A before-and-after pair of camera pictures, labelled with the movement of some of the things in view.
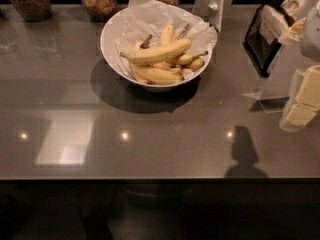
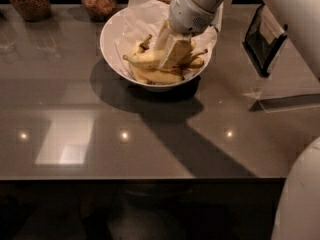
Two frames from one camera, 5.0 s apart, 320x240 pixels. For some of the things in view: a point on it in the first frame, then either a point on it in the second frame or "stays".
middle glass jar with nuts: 99,1 stays
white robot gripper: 311,37 -> 186,15
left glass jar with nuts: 32,1 stays
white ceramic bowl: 156,48 stays
